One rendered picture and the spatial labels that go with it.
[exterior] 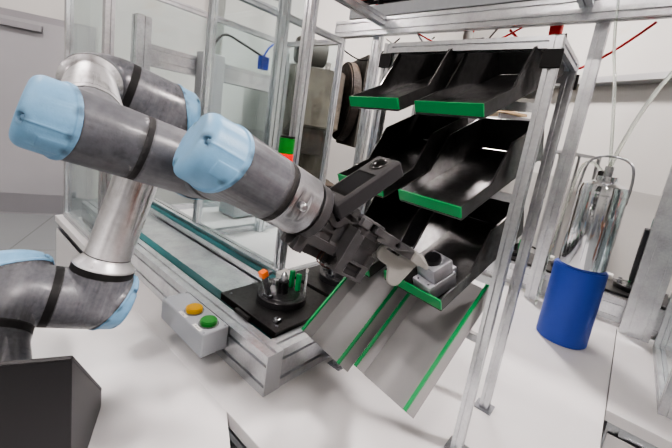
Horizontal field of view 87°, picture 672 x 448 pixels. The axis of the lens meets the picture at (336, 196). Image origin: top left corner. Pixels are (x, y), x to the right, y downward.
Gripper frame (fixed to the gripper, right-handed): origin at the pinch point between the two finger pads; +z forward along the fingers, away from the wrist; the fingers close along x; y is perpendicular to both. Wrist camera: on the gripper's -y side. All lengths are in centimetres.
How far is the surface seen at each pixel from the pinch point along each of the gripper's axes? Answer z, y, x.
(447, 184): 9.9, -15.1, -7.0
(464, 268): 18.7, -3.0, -0.6
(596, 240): 85, -35, -5
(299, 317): 18.6, 28.5, -33.5
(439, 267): 8.9, -0.5, 1.1
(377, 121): 3.0, -22.2, -27.5
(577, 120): 93, -82, -33
